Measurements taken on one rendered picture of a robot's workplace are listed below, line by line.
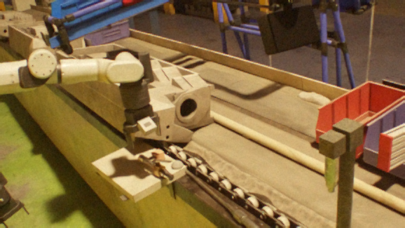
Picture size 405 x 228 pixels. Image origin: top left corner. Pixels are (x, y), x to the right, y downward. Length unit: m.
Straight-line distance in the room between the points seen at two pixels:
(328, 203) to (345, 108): 0.46
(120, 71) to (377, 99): 1.00
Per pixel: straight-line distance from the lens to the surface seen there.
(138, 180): 1.38
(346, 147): 0.67
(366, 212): 1.25
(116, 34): 3.36
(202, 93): 1.66
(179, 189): 1.40
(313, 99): 1.85
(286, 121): 1.71
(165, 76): 1.83
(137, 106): 1.27
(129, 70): 1.21
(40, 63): 1.18
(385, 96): 1.68
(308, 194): 1.30
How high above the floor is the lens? 1.54
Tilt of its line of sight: 26 degrees down
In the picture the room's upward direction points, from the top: 8 degrees counter-clockwise
